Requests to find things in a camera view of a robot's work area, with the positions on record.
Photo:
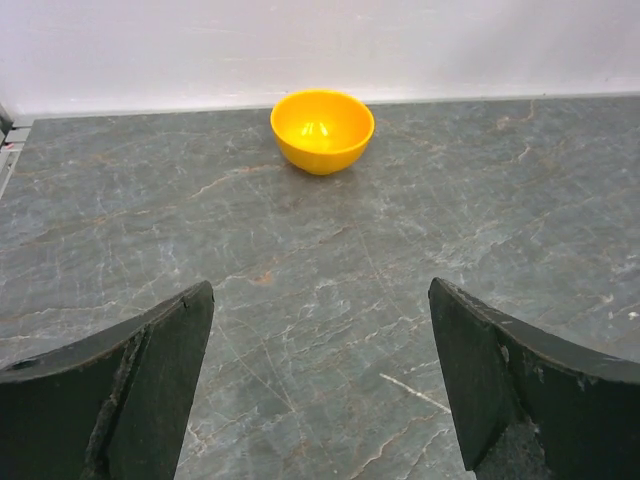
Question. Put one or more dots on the orange plastic bowl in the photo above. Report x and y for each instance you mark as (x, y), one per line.
(322, 131)

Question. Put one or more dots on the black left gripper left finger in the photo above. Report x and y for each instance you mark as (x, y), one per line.
(113, 405)

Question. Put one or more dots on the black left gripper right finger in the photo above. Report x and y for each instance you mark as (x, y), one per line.
(527, 404)

